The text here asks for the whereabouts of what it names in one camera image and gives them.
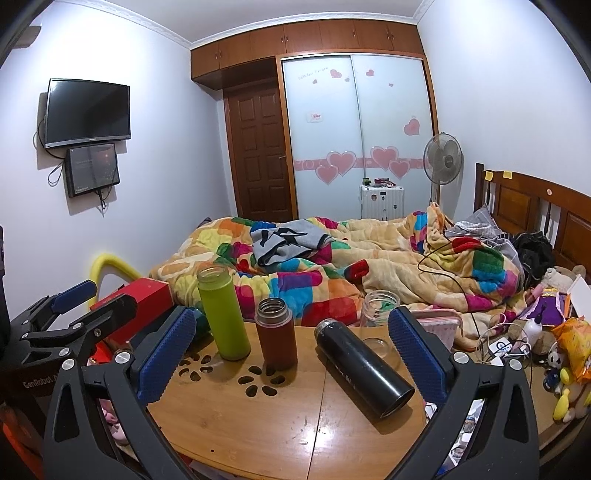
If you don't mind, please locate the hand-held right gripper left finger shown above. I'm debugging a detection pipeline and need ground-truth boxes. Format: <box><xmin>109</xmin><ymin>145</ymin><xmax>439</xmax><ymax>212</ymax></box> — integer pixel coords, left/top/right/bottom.
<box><xmin>42</xmin><ymin>305</ymin><xmax>199</xmax><ymax>480</ymax></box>

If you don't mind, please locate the black cloth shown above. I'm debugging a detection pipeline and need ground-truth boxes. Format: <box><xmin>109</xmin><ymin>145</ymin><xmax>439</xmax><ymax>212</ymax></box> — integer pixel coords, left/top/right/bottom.
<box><xmin>512</xmin><ymin>231</ymin><xmax>557</xmax><ymax>283</ymax></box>

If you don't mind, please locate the brown wooden door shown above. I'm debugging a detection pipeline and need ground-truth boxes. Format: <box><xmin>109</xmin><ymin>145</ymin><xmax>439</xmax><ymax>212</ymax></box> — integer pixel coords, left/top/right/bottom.
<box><xmin>223</xmin><ymin>88</ymin><xmax>297</xmax><ymax>223</ymax></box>

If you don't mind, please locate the pink case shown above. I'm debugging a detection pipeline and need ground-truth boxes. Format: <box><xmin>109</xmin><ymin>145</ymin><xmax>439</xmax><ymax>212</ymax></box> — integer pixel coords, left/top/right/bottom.
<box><xmin>410</xmin><ymin>308</ymin><xmax>463</xmax><ymax>350</ymax></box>

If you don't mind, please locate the grey striped pillow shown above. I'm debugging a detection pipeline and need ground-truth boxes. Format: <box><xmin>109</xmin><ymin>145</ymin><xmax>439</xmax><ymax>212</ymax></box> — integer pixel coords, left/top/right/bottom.
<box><xmin>444</xmin><ymin>205</ymin><xmax>523</xmax><ymax>260</ymax></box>

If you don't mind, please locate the white charger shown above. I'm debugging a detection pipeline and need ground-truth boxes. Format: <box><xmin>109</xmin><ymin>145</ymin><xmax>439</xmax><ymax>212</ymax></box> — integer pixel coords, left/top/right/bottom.
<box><xmin>484</xmin><ymin>336</ymin><xmax>533</xmax><ymax>366</ymax></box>

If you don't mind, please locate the wall television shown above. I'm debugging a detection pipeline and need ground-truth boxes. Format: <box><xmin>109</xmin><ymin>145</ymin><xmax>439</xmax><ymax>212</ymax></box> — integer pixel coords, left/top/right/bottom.
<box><xmin>44</xmin><ymin>78</ymin><xmax>132</xmax><ymax>149</ymax></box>

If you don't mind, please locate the purple doll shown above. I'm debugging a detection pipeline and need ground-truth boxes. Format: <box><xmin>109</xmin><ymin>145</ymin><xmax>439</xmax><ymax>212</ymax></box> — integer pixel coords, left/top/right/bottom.
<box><xmin>521</xmin><ymin>283</ymin><xmax>574</xmax><ymax>326</ymax></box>

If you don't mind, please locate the green cup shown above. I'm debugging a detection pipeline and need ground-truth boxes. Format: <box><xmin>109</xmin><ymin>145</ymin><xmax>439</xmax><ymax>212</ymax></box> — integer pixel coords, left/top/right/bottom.
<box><xmin>197</xmin><ymin>264</ymin><xmax>252</xmax><ymax>362</ymax></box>

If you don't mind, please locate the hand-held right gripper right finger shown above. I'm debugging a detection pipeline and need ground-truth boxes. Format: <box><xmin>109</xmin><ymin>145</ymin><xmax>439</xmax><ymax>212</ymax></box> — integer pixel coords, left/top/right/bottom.
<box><xmin>387</xmin><ymin>305</ymin><xmax>542</xmax><ymax>480</ymax></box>

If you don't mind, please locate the wooden wardrobe with heart stickers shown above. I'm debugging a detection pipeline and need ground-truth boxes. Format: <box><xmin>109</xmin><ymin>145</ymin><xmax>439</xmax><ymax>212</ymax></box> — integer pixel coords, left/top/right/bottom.
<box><xmin>189</xmin><ymin>18</ymin><xmax>440</xmax><ymax>223</ymax></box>

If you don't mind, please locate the standing fan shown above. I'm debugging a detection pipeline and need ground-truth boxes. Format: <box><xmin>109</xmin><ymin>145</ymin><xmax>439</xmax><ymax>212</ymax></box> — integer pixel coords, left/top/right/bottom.
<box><xmin>423</xmin><ymin>132</ymin><xmax>464</xmax><ymax>207</ymax></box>

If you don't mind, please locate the wooden bed headboard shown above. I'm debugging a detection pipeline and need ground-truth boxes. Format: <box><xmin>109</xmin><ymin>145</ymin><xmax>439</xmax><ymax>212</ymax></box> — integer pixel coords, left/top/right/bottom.
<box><xmin>474</xmin><ymin>162</ymin><xmax>591</xmax><ymax>288</ymax></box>

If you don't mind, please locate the colourful patchwork blanket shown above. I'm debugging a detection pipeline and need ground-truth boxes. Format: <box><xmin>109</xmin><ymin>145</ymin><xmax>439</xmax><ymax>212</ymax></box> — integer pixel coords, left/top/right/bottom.
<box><xmin>148</xmin><ymin>203</ymin><xmax>528</xmax><ymax>352</ymax></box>

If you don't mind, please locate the black insulated cup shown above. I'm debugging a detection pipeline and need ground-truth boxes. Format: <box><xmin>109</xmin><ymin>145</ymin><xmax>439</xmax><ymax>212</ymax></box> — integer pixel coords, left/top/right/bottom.
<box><xmin>314</xmin><ymin>318</ymin><xmax>416</xmax><ymax>421</ymax></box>

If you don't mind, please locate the black cable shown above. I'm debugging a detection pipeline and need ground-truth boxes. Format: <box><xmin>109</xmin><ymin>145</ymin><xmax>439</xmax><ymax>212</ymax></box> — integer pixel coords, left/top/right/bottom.
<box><xmin>417</xmin><ymin>230</ymin><xmax>491</xmax><ymax>354</ymax></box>

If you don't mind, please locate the grey and black garment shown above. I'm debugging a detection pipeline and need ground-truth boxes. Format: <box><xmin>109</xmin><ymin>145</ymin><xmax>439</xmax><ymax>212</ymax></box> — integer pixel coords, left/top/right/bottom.
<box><xmin>250</xmin><ymin>219</ymin><xmax>334</xmax><ymax>280</ymax></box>

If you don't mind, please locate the white plastic bottle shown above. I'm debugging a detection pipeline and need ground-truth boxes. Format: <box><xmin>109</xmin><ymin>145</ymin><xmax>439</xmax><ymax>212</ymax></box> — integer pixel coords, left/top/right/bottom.
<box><xmin>523</xmin><ymin>318</ymin><xmax>544</xmax><ymax>348</ymax></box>

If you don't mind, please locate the brown cup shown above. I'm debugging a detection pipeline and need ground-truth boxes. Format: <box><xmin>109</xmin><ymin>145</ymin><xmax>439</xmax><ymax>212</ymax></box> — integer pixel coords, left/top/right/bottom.
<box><xmin>255</xmin><ymin>297</ymin><xmax>298</xmax><ymax>370</ymax></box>

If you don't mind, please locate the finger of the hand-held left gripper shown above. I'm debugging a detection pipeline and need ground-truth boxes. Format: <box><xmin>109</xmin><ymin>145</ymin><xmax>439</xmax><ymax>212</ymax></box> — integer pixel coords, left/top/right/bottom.
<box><xmin>21</xmin><ymin>294</ymin><xmax>139</xmax><ymax>370</ymax></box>
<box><xmin>9</xmin><ymin>279</ymin><xmax>99</xmax><ymax>340</ymax></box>

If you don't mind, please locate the clear glass cup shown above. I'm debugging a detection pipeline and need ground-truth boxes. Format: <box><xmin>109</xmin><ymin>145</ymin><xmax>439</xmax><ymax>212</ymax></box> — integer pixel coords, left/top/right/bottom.
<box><xmin>360</xmin><ymin>290</ymin><xmax>402</xmax><ymax>357</ymax></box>

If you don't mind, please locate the white suitcase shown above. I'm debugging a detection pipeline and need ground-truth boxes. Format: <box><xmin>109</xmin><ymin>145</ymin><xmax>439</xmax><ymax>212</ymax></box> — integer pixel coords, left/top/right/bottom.
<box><xmin>359</xmin><ymin>184</ymin><xmax>406</xmax><ymax>220</ymax></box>

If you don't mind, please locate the yellow foam tube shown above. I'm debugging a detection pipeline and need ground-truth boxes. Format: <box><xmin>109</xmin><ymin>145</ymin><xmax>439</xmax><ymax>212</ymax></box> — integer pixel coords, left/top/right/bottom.
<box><xmin>90</xmin><ymin>251</ymin><xmax>142</xmax><ymax>291</ymax></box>

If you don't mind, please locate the small black wall screen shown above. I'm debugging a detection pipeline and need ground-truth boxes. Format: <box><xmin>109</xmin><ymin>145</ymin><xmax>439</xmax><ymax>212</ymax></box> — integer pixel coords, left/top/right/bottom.
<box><xmin>65</xmin><ymin>143</ymin><xmax>121</xmax><ymax>199</ymax></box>

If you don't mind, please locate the beige plush toy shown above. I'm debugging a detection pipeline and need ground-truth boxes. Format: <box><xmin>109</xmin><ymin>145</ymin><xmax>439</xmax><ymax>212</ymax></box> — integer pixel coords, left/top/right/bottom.
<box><xmin>540</xmin><ymin>265</ymin><xmax>588</xmax><ymax>297</ymax></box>

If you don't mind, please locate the orange snack bag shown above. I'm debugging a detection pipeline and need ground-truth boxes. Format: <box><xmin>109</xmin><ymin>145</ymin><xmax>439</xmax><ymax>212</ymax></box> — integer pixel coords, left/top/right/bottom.
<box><xmin>551</xmin><ymin>318</ymin><xmax>591</xmax><ymax>385</ymax></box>

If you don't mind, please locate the red box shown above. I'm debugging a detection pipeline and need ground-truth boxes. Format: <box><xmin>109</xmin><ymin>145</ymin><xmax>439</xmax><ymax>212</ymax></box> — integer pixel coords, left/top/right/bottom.
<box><xmin>89</xmin><ymin>277</ymin><xmax>174</xmax><ymax>366</ymax></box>

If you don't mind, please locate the yellow plush toy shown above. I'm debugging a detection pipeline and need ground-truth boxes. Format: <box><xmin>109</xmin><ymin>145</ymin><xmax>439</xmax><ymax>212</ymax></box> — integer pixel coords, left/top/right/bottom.
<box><xmin>551</xmin><ymin>359</ymin><xmax>591</xmax><ymax>424</ymax></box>

